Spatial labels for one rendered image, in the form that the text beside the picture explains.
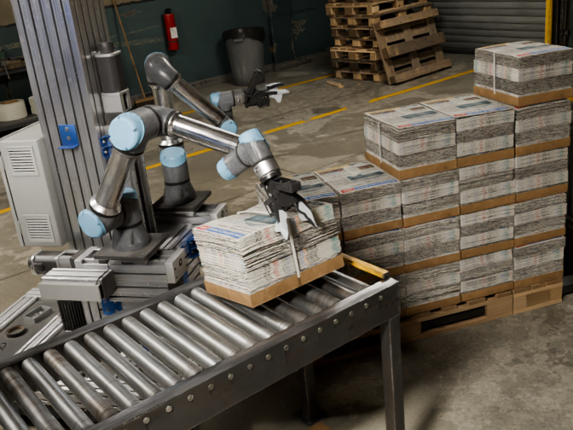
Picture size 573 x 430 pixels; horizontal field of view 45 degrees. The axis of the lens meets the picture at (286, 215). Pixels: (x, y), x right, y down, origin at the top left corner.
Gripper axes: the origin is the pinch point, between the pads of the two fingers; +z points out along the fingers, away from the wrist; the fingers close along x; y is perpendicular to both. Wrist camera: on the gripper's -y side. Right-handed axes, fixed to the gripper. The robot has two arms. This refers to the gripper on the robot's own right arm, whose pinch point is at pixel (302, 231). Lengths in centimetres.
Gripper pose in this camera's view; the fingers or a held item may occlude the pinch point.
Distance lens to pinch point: 211.6
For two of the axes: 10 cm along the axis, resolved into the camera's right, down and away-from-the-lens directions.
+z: 4.4, 8.9, -1.3
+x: -7.9, 3.2, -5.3
